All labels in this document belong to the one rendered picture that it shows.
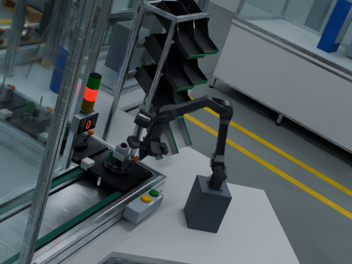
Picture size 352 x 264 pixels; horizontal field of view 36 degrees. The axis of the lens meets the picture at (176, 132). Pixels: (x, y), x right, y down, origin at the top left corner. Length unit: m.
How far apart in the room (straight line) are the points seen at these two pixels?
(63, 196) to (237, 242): 0.80
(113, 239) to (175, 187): 0.58
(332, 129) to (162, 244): 4.15
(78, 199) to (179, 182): 0.65
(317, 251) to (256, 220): 1.78
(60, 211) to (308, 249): 2.60
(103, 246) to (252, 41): 4.62
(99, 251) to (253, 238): 0.77
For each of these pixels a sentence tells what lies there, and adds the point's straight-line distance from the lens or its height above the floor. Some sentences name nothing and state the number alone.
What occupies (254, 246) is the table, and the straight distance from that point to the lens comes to 2.49.
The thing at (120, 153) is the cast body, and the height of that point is 1.06.
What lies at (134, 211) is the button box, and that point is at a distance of 2.22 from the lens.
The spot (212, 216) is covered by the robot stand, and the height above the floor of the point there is 0.95.
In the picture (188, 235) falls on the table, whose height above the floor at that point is 0.86.
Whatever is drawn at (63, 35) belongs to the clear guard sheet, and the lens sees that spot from 1.29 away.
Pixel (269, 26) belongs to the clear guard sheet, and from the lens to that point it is 6.37.
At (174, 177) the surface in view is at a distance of 2.73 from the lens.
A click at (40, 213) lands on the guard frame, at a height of 1.25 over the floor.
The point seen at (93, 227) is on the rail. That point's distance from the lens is 2.07.
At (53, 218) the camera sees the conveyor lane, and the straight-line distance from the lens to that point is 2.13.
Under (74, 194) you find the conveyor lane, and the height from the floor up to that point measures 0.92.
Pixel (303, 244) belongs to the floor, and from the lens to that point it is 4.40.
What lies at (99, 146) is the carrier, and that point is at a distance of 2.56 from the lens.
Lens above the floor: 2.20
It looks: 25 degrees down
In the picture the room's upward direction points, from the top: 20 degrees clockwise
